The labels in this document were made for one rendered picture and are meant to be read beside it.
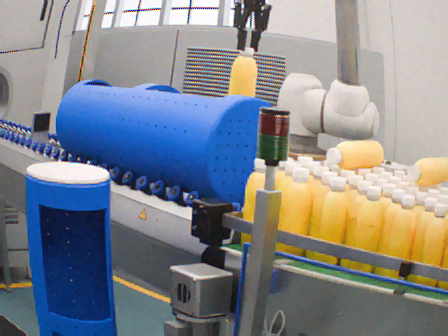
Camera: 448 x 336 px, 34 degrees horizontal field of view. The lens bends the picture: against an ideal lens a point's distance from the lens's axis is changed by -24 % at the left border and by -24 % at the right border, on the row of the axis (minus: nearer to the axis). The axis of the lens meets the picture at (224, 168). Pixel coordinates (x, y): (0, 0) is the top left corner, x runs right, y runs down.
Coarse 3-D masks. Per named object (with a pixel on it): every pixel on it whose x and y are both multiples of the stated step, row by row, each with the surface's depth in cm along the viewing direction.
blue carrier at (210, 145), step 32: (64, 96) 297; (96, 96) 280; (128, 96) 267; (160, 96) 256; (192, 96) 248; (64, 128) 291; (96, 128) 273; (128, 128) 258; (160, 128) 247; (192, 128) 238; (224, 128) 235; (256, 128) 242; (128, 160) 262; (160, 160) 248; (192, 160) 237; (224, 160) 237; (224, 192) 239
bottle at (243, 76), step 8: (240, 56) 251; (248, 56) 250; (240, 64) 250; (248, 64) 249; (256, 64) 252; (232, 72) 252; (240, 72) 250; (248, 72) 250; (256, 72) 252; (232, 80) 252; (240, 80) 250; (248, 80) 250; (232, 88) 252; (240, 88) 251; (248, 88) 251
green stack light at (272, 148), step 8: (264, 136) 181; (272, 136) 181; (280, 136) 181; (288, 136) 183; (264, 144) 182; (272, 144) 181; (280, 144) 181; (288, 144) 183; (264, 152) 182; (272, 152) 181; (280, 152) 182; (288, 152) 184; (264, 160) 182; (272, 160) 181; (280, 160) 182
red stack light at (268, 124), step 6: (264, 114) 181; (258, 120) 183; (264, 120) 181; (270, 120) 180; (276, 120) 180; (282, 120) 181; (288, 120) 182; (258, 126) 183; (264, 126) 181; (270, 126) 181; (276, 126) 180; (282, 126) 181; (288, 126) 182; (264, 132) 181; (270, 132) 181; (276, 132) 181; (282, 132) 181; (288, 132) 183
